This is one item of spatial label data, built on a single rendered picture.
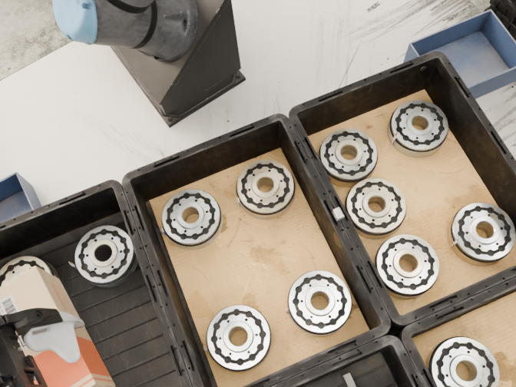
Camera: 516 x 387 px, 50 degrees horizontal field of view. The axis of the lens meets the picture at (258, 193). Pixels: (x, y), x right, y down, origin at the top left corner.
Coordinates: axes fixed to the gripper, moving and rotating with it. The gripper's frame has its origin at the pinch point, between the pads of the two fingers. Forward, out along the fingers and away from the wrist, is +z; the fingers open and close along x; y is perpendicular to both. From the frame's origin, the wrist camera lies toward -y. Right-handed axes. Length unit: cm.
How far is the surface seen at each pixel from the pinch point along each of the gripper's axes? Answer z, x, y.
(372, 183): 25, 55, 0
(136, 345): 27.4, 6.6, 0.0
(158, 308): 17.4, 13.8, -0.5
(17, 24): 111, 12, -156
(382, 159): 28, 60, -4
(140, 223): 18.9, 17.9, -14.3
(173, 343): 17.4, 13.0, 5.2
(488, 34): 39, 103, -17
